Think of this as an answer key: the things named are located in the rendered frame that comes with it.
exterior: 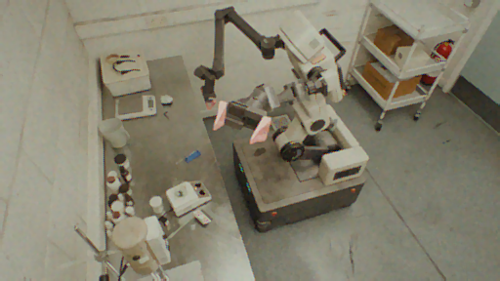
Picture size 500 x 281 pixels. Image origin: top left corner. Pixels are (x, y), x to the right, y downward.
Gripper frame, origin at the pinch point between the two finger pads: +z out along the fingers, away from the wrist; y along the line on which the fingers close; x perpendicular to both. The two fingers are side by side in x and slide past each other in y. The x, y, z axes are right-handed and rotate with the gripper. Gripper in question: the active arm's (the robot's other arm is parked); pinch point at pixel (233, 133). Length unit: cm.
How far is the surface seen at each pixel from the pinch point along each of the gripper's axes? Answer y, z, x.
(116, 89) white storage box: 119, -98, -76
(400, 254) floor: -106, -111, -135
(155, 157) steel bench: 64, -62, -86
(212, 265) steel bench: 3, -17, -91
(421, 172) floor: -117, -191, -115
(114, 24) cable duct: 137, -124, -43
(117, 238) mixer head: 22.9, 17.2, -37.1
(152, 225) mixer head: 16.6, 9.6, -36.3
